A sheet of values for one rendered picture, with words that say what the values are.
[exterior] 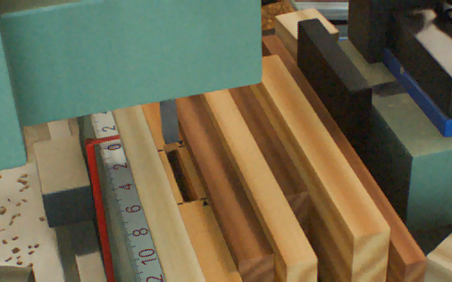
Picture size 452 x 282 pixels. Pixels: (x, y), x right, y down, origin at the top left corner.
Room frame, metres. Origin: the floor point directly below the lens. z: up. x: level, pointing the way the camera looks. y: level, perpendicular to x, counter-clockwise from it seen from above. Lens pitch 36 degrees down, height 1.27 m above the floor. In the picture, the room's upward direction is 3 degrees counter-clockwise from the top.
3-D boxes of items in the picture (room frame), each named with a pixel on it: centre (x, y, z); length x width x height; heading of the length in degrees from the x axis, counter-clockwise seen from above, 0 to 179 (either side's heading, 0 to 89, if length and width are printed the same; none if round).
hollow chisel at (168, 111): (0.45, 0.03, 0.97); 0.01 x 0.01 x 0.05; 14
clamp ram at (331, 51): (0.48, -0.10, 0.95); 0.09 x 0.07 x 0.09; 14
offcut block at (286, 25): (0.61, -0.07, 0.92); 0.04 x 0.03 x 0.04; 20
